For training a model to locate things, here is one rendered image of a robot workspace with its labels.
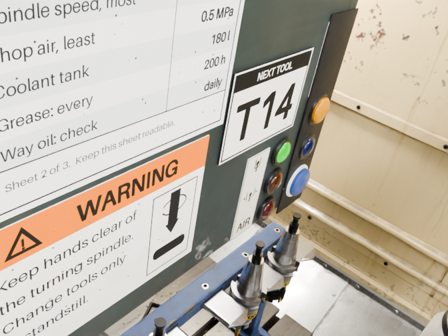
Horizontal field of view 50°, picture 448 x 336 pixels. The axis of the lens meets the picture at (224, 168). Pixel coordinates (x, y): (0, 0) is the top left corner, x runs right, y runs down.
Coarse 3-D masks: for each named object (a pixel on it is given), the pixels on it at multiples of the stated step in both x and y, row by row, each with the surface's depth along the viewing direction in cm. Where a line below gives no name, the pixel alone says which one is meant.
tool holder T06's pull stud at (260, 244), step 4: (256, 244) 76; (260, 244) 76; (264, 244) 76; (256, 248) 77; (260, 248) 76; (256, 252) 77; (260, 252) 77; (252, 256) 78; (256, 256) 77; (260, 256) 77; (252, 260) 78; (256, 260) 77; (260, 260) 77
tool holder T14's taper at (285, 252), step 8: (288, 232) 85; (280, 240) 87; (288, 240) 86; (296, 240) 86; (280, 248) 87; (288, 248) 86; (296, 248) 87; (280, 256) 87; (288, 256) 87; (296, 256) 89; (288, 264) 88
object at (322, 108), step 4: (320, 100) 42; (324, 100) 42; (328, 100) 43; (320, 104) 42; (324, 104) 42; (328, 104) 43; (316, 108) 42; (320, 108) 42; (324, 108) 42; (328, 108) 43; (316, 112) 42; (320, 112) 42; (324, 112) 43; (312, 116) 42; (316, 116) 42; (320, 116) 43; (324, 116) 43; (312, 120) 43; (316, 120) 43; (320, 120) 43
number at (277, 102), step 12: (276, 84) 35; (288, 84) 36; (264, 96) 34; (276, 96) 36; (288, 96) 37; (264, 108) 35; (276, 108) 37; (288, 108) 38; (264, 120) 36; (276, 120) 38; (288, 120) 39; (264, 132) 37
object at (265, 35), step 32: (256, 0) 28; (288, 0) 31; (320, 0) 34; (352, 0) 39; (256, 32) 30; (288, 32) 33; (320, 32) 37; (256, 64) 32; (288, 160) 44; (224, 192) 37; (0, 224) 21; (224, 224) 40; (192, 256) 38; (160, 288) 36; (96, 320) 31
